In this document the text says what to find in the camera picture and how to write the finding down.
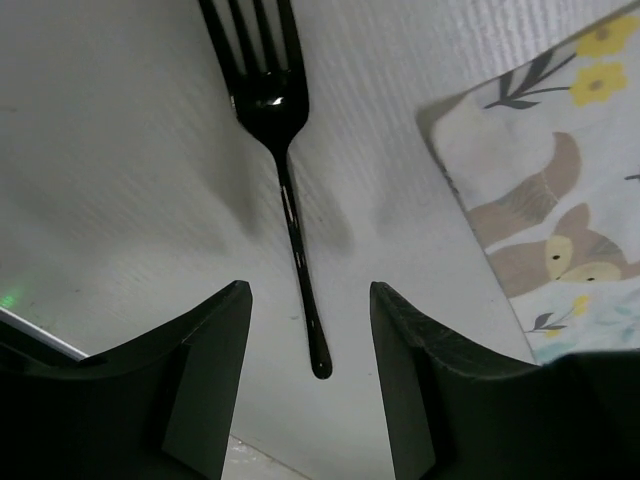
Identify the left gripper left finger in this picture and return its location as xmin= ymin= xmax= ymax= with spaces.
xmin=1 ymin=281 xmax=252 ymax=479

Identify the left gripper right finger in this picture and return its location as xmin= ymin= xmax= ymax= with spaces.
xmin=370 ymin=282 xmax=639 ymax=479

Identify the floral animal print cloth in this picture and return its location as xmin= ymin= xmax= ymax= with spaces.
xmin=418 ymin=1 xmax=639 ymax=364

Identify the black metal fork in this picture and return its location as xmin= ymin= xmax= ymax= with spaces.
xmin=199 ymin=1 xmax=333 ymax=380

